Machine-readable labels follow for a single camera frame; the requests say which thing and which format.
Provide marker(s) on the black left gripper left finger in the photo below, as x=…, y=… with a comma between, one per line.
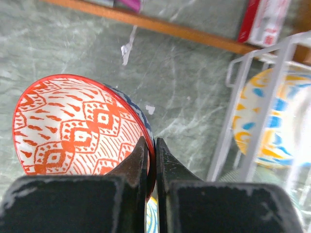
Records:
x=111, y=203

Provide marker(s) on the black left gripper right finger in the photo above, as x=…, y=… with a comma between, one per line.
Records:
x=186, y=204

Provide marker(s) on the red patterned bowl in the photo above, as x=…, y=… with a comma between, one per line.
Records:
x=66, y=124

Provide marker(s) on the wooden shelf rack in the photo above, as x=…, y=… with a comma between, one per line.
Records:
x=156, y=25

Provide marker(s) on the blue yellow patterned bowl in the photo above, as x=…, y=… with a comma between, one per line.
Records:
x=151, y=216

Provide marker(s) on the pink white pen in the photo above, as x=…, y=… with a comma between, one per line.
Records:
x=134, y=5

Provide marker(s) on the small red white card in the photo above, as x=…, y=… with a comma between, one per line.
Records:
x=262, y=22

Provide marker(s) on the white wire dish rack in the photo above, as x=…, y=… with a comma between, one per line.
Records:
x=229, y=163

